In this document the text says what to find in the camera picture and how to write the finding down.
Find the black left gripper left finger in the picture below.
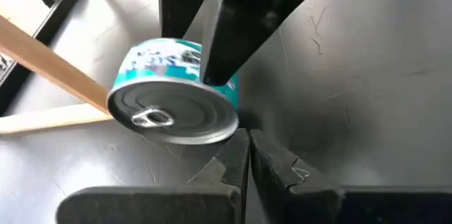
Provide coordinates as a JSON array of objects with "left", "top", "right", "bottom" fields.
[{"left": 55, "top": 127, "right": 251, "bottom": 224}]

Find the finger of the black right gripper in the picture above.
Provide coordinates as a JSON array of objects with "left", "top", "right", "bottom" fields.
[
  {"left": 199, "top": 0, "right": 339, "bottom": 87},
  {"left": 157, "top": 0, "right": 213, "bottom": 40}
]

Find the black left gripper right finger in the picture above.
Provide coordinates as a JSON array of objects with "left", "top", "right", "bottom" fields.
[{"left": 249, "top": 128, "right": 452, "bottom": 224}]

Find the teal white label can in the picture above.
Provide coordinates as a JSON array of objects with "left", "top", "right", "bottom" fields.
[{"left": 107, "top": 37, "right": 241, "bottom": 146}]

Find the wooden slatted shelf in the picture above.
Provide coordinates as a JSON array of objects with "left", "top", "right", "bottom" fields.
[{"left": 0, "top": 0, "right": 119, "bottom": 136}]

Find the black table mat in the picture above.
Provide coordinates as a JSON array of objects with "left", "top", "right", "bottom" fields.
[{"left": 0, "top": 0, "right": 452, "bottom": 224}]

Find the black metal table frame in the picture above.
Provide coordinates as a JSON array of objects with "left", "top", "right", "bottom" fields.
[{"left": 0, "top": 0, "right": 89, "bottom": 117}]

